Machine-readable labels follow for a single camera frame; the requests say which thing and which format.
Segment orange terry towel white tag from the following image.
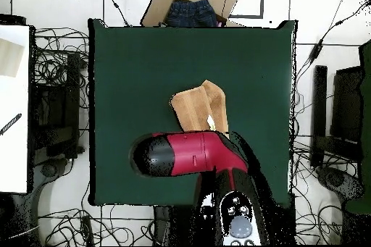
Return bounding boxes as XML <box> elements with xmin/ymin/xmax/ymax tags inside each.
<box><xmin>169</xmin><ymin>79</ymin><xmax>230</xmax><ymax>139</ymax></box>

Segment dark green tablecloth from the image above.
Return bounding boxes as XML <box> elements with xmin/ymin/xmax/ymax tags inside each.
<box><xmin>88</xmin><ymin>18</ymin><xmax>299</xmax><ymax>206</ymax></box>

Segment dark blue jeans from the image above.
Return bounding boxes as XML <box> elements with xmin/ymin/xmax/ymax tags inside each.
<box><xmin>165</xmin><ymin>0</ymin><xmax>219</xmax><ymax>28</ymax></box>

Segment brown cardboard box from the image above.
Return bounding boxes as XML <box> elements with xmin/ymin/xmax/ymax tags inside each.
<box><xmin>140</xmin><ymin>0</ymin><xmax>240</xmax><ymax>28</ymax></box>

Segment black equipment stand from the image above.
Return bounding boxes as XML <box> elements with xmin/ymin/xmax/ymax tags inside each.
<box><xmin>30</xmin><ymin>51</ymin><xmax>86</xmax><ymax>167</ymax></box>

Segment white side table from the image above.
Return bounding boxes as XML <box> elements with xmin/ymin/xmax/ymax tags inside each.
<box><xmin>0</xmin><ymin>24</ymin><xmax>30</xmax><ymax>194</ymax></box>

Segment beige paper sheet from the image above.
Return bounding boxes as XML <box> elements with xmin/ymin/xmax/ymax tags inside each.
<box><xmin>0</xmin><ymin>38</ymin><xmax>25</xmax><ymax>78</ymax></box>

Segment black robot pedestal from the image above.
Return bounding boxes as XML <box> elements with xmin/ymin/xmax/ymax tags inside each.
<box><xmin>153</xmin><ymin>205</ymin><xmax>204</xmax><ymax>247</ymax></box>

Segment black cable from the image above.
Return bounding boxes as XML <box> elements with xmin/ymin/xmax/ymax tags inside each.
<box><xmin>294</xmin><ymin>0</ymin><xmax>371</xmax><ymax>91</ymax></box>
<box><xmin>38</xmin><ymin>206</ymin><xmax>155</xmax><ymax>247</ymax></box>
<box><xmin>99</xmin><ymin>0</ymin><xmax>131</xmax><ymax>27</ymax></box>

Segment black floor frame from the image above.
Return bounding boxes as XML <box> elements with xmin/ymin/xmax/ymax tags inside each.
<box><xmin>222</xmin><ymin>0</ymin><xmax>265</xmax><ymax>20</ymax></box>

